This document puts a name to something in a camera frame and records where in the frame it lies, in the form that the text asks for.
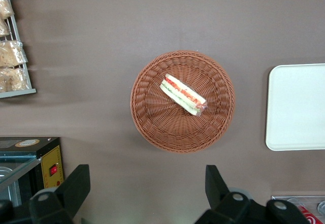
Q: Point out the beige plastic tray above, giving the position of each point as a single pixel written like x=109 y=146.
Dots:
x=297 y=107

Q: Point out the red cola bottle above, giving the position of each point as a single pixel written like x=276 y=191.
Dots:
x=313 y=216

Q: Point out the black food warmer appliance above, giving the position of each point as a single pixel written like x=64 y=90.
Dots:
x=30 y=147

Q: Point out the clear bag of crackers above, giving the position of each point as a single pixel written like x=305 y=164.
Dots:
x=11 y=53
x=4 y=4
x=14 y=79

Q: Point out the clear acrylic bottle rack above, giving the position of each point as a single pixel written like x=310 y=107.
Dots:
x=287 y=198

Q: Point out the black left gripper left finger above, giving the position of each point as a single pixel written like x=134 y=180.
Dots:
x=73 y=188

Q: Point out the steel warmer pan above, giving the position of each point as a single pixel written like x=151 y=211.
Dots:
x=6 y=174

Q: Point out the round brown wicker basket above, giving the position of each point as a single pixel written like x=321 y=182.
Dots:
x=157 y=122

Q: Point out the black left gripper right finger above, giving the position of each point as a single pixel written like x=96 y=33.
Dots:
x=218 y=191

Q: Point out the tray of wrapped snacks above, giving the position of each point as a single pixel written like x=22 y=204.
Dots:
x=30 y=90

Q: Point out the triangle sandwich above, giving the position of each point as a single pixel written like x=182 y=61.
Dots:
x=182 y=94

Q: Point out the red rocker switch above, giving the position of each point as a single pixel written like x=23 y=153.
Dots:
x=53 y=171

